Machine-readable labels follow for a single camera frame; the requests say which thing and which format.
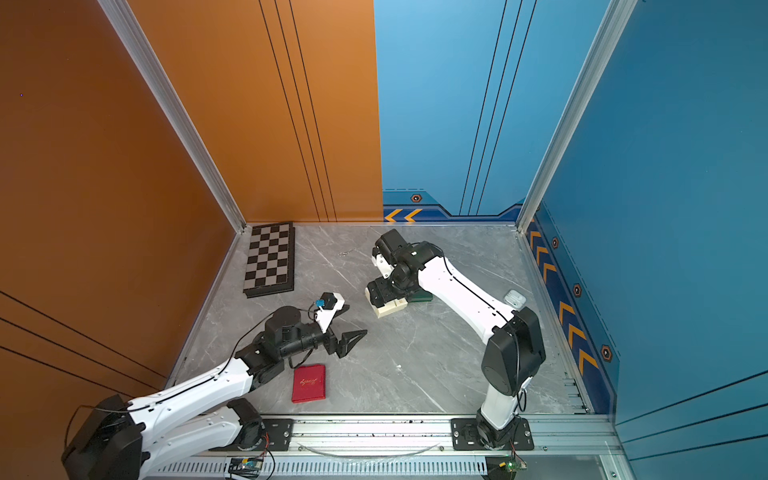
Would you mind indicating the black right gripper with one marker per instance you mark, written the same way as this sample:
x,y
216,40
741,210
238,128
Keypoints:
x,y
380,293

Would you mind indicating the left green circuit board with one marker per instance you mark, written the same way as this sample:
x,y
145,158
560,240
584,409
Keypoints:
x,y
245,468

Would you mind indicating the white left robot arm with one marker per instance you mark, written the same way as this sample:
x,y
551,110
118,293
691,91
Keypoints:
x,y
131,439

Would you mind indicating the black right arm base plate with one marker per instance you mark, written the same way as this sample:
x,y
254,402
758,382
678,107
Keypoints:
x,y
477,434

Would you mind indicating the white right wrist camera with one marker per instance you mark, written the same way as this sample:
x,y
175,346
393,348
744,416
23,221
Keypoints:
x,y
381,259

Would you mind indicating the green circuit board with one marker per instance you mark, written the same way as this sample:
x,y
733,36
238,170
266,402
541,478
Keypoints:
x,y
503,468
245,468

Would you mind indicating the black and silver chessboard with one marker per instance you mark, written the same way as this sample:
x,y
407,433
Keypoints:
x,y
270,266

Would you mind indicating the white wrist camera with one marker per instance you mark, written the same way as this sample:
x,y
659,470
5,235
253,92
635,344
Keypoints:
x,y
381,259
328,306

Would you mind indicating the silver aluminium corner post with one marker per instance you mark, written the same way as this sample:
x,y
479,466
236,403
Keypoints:
x,y
126,25
612,26

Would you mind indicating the silver aluminium corner post left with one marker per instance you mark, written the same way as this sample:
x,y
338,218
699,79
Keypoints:
x,y
126,25

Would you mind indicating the green jewelry box lid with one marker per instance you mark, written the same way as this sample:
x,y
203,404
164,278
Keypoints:
x,y
419,295

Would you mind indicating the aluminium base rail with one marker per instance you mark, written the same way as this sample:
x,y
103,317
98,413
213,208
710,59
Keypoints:
x,y
419,446

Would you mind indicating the silver aluminium corner post right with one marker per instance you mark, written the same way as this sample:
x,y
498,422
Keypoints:
x,y
612,26

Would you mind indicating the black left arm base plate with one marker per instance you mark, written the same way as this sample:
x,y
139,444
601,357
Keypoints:
x,y
273,434

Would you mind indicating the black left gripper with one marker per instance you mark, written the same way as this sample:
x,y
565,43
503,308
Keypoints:
x,y
342,347

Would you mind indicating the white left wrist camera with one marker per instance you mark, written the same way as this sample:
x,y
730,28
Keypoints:
x,y
328,306

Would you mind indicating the white earbuds case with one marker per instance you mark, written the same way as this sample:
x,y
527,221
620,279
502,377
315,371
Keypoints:
x,y
515,299

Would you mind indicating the right green circuit board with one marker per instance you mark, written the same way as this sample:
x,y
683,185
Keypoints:
x,y
503,468

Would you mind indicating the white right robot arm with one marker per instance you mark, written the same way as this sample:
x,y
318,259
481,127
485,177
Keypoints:
x,y
514,346

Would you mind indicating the cream booklet with flower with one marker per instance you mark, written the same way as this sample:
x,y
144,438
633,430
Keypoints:
x,y
390,307

